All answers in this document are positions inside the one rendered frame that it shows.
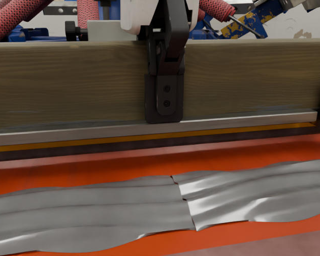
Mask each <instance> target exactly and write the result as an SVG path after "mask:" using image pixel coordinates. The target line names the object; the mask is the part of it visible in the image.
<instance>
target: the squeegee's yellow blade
mask: <svg viewBox="0 0 320 256"><path fill-rule="evenodd" d="M307 126H315V125H313V124H311V123H309V122H304V123H291V124H278V125H265V126H252V127H239V128H231V129H218V130H205V131H192V132H179V133H166V134H153V135H140V136H127V137H114V138H101V139H88V140H75V141H62V142H49V143H36V144H23V145H10V146H0V151H13V150H26V149H38V148H50V147H63V146H75V145H88V144H100V143H113V142H125V141H138V140H150V139H163V138H175V137H188V136H200V135H213V134H225V133H238V132H250V131H263V130H275V129H288V128H295V127H307Z"/></svg>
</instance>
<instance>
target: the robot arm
mask: <svg viewBox="0 0 320 256"><path fill-rule="evenodd" d="M198 10H199V0H120V25H121V28H122V29H123V30H124V31H125V32H126V33H129V34H132V35H137V37H136V41H146V45H147V63H148V74H145V75H144V93H145V119H146V121H147V122H148V123H157V122H172V121H181V120H182V118H183V94H184V72H185V58H184V54H185V53H186V50H185V47H186V46H185V45H186V42H187V40H188V37H189V32H190V31H192V30H193V29H194V28H195V26H196V24H197V19H198ZM153 28H161V29H153ZM155 43H159V44H158V46H157V47H156V45H155ZM156 51H157V55H156Z"/></svg>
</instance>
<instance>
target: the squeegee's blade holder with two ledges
mask: <svg viewBox="0 0 320 256"><path fill-rule="evenodd" d="M316 118H317V111H315V110H312V109H310V108H303V109H288V110H273V111H258V112H243V113H228V114H212V115H197V116H183V118H182V120H181V121H172V122H157V123H148V122H147V121H146V119H137V120H122V121H106V122H91V123H76V124H61V125H46V126H31V127H16V128H7V129H0V146H10V145H23V144H36V143H49V142H62V141H75V140H88V139H101V138H114V137H127V136H140V135H153V134H166V133H179V132H192V131H205V130H218V129H231V128H239V127H252V126H265V125H278V124H291V123H304V122H315V121H316Z"/></svg>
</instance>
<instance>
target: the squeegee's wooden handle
mask: <svg viewBox="0 0 320 256"><path fill-rule="evenodd" d="M185 46H186V47H185V50H186V53H185V54H184V58H185V72H184V94H183V116H197V115H212V114H228V113H243V112H258V111H273V110H288V109H303V108H310V109H312V110H315V111H317V117H318V113H319V108H320V38H295V39H220V40H187V42H186V45H185ZM145 74H148V63H147V45H146V41H71V42H0V129H7V128H16V127H31V126H46V125H61V124H76V123H91V122H106V121H122V120H137V119H145V93H144V75H145Z"/></svg>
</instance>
